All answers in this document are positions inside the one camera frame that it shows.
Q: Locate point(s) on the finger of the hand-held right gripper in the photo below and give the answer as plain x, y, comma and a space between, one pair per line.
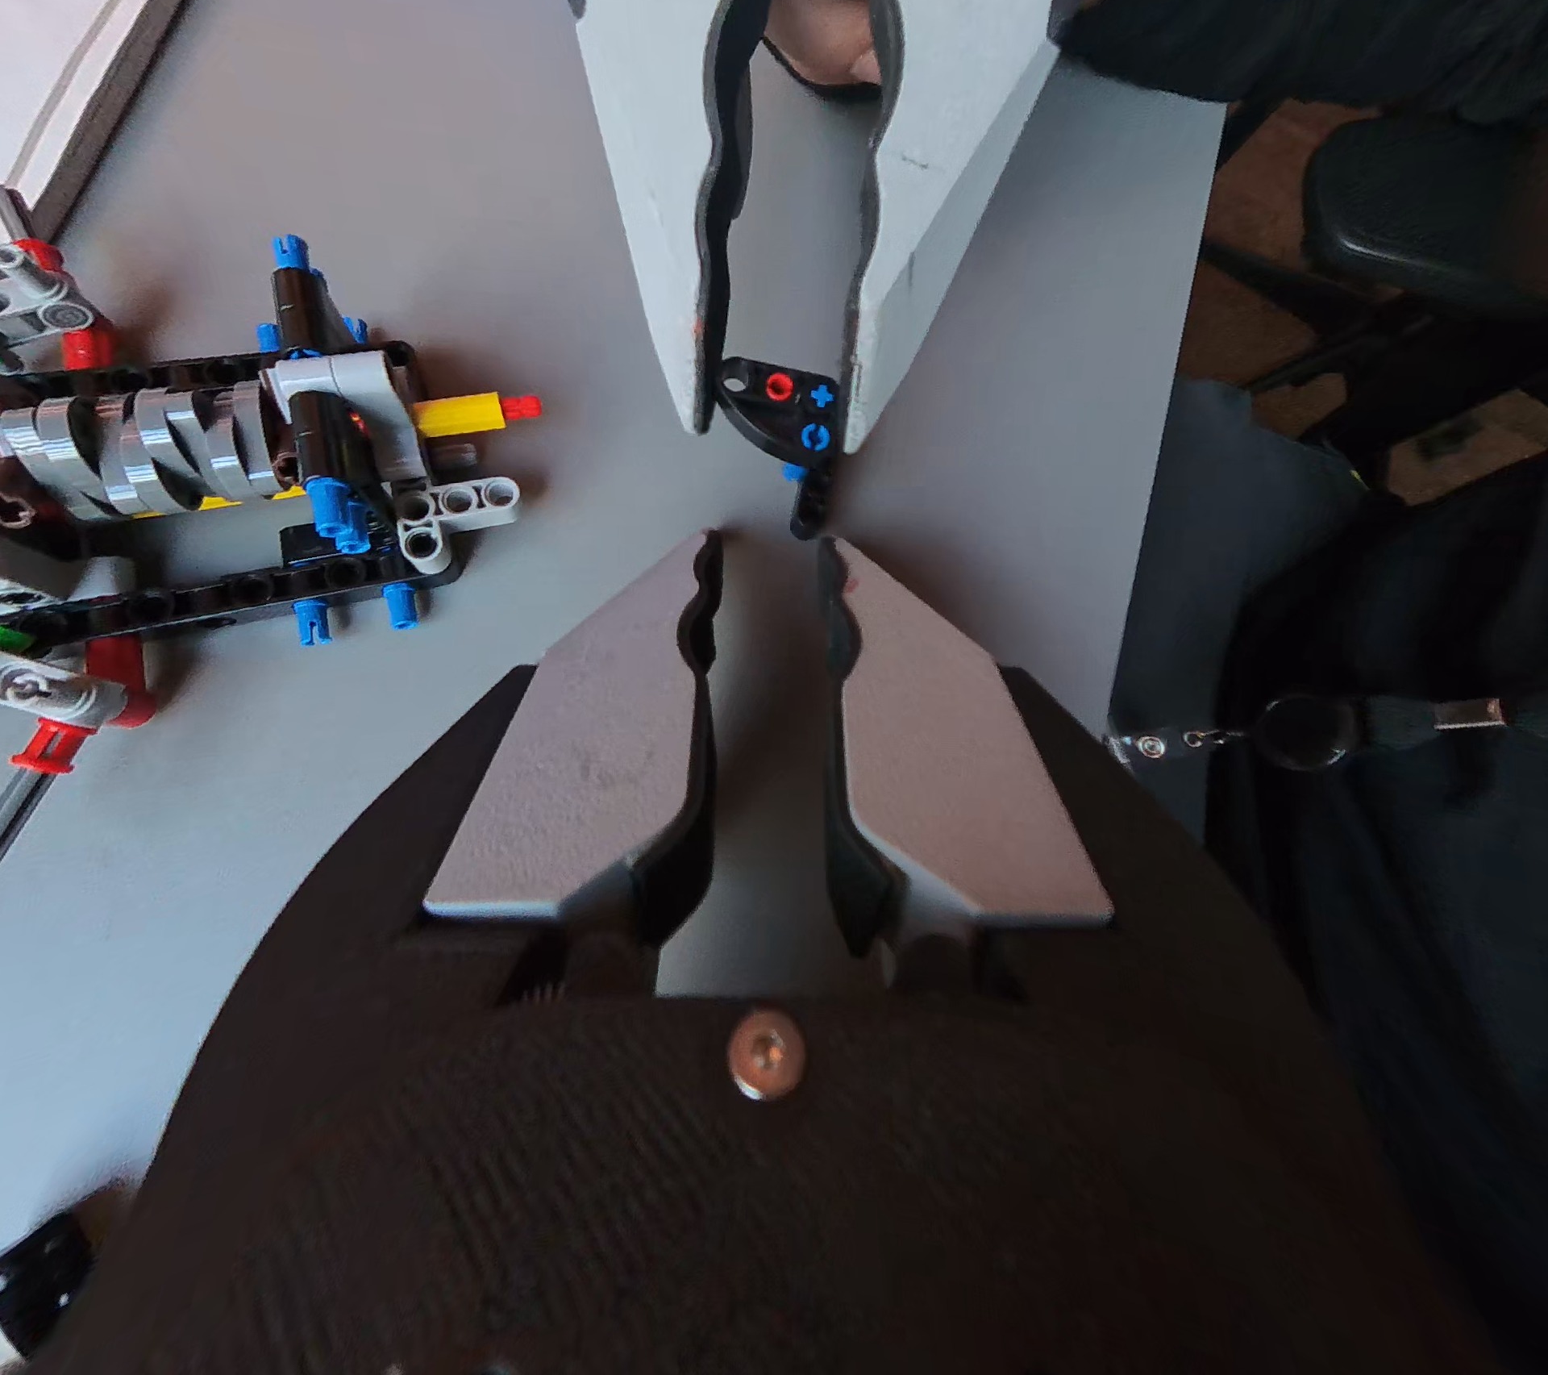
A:
653, 8
968, 8

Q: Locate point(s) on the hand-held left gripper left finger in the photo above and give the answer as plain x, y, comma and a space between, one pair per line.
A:
568, 783

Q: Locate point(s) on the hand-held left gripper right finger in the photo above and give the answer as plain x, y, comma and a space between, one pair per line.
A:
968, 783

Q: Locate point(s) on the black straight lego beam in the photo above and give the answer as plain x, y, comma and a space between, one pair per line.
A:
813, 504

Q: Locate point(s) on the black triangular lego piece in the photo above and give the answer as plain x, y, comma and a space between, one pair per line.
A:
756, 413

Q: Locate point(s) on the lego chassis assembly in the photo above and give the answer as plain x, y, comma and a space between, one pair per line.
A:
156, 444

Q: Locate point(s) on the person's right hand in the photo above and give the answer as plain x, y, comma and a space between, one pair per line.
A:
822, 44

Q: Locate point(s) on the person's grey trousers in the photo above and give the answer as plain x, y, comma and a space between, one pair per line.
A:
1209, 552

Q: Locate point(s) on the black badge reel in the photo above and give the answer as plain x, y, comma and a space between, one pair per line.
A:
1306, 731

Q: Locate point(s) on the person's black jacket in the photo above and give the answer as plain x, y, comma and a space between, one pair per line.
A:
1390, 975

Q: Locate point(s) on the black chair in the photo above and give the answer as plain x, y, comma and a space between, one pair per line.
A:
1427, 202

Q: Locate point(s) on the black ribbed object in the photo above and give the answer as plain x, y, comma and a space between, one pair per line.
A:
42, 1278

